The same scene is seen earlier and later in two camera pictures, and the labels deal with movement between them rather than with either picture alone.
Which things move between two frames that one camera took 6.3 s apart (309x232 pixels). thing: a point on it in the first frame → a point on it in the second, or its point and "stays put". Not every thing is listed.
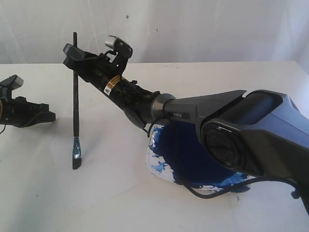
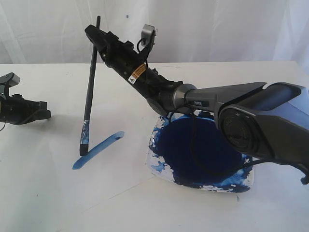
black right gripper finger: [76, 52] → [97, 36]
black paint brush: [77, 154] → [85, 135]
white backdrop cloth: [35, 32] stays put
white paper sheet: [113, 154] stays put
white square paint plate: [176, 152] stays put
